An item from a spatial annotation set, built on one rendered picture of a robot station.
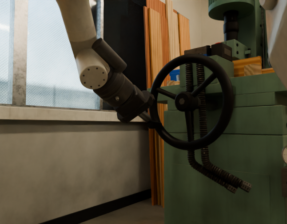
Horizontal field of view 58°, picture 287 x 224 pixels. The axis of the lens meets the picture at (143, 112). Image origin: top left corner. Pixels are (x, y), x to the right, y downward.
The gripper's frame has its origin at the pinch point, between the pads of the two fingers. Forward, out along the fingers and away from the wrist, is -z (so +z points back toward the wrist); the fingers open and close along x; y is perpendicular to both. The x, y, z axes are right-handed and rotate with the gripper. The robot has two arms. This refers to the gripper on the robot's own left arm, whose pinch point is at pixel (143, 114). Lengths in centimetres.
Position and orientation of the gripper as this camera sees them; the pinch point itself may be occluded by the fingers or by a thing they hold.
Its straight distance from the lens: 78.9
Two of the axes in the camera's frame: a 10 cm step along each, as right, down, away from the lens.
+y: -2.1, -6.4, 7.4
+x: 7.9, -5.6, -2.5
